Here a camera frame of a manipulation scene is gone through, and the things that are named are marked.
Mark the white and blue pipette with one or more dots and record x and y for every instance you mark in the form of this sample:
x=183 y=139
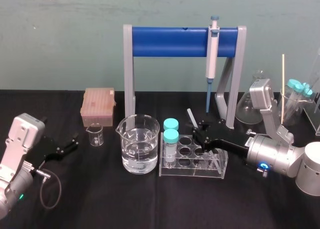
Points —
x=212 y=61

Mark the black table cloth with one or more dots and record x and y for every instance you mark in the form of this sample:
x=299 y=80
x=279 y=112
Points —
x=125 y=201

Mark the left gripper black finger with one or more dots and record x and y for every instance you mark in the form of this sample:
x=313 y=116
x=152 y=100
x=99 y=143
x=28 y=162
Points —
x=71 y=140
x=63 y=152

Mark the thin wooden stick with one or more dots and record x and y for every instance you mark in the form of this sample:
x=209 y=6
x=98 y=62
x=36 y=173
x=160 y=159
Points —
x=283 y=89

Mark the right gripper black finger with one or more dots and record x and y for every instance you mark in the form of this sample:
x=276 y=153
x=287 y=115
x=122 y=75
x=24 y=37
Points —
x=201 y=139
x=215 y=124

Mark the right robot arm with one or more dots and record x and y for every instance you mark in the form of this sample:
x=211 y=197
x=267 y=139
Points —
x=275 y=154

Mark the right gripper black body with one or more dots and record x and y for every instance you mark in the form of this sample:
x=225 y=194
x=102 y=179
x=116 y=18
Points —
x=227 y=139

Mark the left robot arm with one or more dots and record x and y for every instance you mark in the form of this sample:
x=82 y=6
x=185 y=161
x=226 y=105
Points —
x=20 y=136

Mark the small empty glass beaker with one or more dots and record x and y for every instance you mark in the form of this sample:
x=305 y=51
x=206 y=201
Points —
x=95 y=136

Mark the glass beaker holding tubes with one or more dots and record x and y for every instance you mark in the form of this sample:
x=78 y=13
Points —
x=300 y=111

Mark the clear acrylic stand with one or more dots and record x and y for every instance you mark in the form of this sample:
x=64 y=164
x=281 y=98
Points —
x=313 y=121

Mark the clear glass stirring rod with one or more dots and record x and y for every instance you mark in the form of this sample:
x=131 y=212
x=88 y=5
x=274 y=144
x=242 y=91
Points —
x=191 y=116

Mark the clear glass conical flask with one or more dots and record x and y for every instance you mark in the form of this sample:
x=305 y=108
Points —
x=247 y=109

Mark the teal capped sample tube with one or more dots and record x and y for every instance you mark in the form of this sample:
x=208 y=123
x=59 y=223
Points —
x=305 y=86
x=293 y=85
x=309 y=92
x=170 y=139
x=171 y=124

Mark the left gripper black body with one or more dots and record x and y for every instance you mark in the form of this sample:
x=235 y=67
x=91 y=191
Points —
x=48 y=149

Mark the clear acrylic tube rack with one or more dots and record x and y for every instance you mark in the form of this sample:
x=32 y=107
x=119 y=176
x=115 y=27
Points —
x=190 y=170

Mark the pink pipette tip box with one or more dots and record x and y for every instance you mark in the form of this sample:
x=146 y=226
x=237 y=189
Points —
x=98 y=106

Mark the large glass beaker with water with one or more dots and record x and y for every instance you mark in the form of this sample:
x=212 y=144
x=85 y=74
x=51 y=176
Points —
x=138 y=149

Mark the blue and grey pipette stand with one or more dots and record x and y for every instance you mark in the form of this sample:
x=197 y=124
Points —
x=175 y=41

